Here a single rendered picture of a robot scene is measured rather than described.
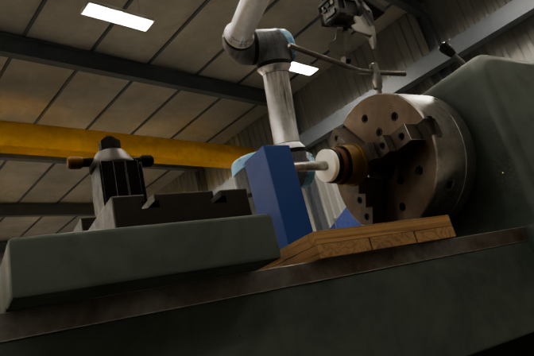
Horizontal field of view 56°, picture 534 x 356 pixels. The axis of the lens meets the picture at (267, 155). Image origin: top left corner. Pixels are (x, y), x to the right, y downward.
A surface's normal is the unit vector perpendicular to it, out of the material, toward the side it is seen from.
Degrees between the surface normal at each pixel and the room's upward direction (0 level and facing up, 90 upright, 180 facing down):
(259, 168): 90
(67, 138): 90
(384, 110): 90
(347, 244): 90
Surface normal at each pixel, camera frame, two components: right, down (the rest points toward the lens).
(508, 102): 0.48, -0.41
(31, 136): 0.65, -0.41
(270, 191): -0.84, 0.02
